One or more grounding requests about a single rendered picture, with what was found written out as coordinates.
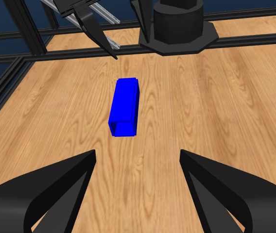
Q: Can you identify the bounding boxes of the grey aluminium strut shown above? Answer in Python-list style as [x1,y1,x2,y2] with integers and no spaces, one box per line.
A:
[40,0,121,49]
[89,3,121,24]

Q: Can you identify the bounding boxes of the black table frame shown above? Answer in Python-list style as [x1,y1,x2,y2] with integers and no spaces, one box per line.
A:
[0,4,276,135]

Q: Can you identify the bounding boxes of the blue hollow socket block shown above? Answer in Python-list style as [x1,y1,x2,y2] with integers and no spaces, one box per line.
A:
[108,77,140,138]

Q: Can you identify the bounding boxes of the black upright frame post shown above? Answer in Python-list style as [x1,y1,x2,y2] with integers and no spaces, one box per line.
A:
[3,0,48,56]
[40,0,60,30]

